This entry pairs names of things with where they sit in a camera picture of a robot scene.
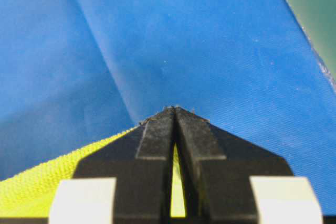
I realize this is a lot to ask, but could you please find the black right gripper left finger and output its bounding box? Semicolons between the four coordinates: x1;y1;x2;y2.
47;106;176;224

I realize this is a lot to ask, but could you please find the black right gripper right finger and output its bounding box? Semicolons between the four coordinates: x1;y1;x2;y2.
175;107;293;223

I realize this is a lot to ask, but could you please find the yellow-green square towel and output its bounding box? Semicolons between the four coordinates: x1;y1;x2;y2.
0;126;187;218

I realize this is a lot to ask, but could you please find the blue table cloth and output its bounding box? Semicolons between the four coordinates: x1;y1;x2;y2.
1;0;335;215

